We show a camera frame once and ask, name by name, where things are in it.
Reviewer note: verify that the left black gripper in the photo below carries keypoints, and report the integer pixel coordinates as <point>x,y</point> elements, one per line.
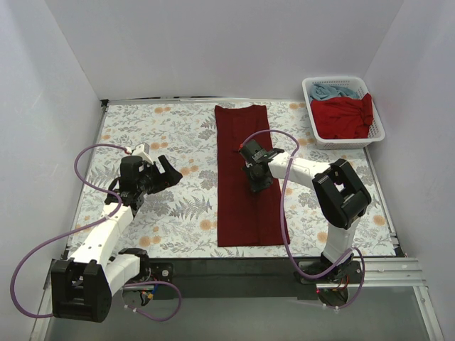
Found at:
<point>156,177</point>

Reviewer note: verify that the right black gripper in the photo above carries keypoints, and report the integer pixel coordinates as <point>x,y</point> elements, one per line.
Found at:
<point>259,156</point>

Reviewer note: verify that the dark red t shirt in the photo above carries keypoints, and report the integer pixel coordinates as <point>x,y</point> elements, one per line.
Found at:
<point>245,218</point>

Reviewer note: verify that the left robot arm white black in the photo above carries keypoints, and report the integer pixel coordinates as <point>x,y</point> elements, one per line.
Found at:
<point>83,285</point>

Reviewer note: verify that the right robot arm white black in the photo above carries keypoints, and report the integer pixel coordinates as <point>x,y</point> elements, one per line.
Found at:
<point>341,195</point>

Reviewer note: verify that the floral patterned table mat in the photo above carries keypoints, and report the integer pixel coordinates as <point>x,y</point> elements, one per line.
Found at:
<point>182,221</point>

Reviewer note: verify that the bright red t shirt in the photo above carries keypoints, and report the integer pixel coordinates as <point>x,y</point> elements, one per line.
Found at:
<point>343,117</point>

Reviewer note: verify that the light blue t shirt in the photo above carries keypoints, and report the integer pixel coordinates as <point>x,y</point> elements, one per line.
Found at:
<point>322,92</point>

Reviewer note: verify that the white plastic laundry basket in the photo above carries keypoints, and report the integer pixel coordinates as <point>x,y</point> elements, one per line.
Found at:
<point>376,131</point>

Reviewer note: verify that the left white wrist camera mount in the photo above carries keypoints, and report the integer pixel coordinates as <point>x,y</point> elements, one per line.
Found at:
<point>141,150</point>

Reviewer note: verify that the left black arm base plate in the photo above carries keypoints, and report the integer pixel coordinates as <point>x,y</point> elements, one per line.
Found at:
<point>159,271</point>

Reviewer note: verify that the aluminium frame rail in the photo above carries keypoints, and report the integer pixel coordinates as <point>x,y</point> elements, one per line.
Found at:
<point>260,299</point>

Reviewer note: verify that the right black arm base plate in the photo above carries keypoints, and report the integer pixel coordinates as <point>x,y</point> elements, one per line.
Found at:
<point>351,273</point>

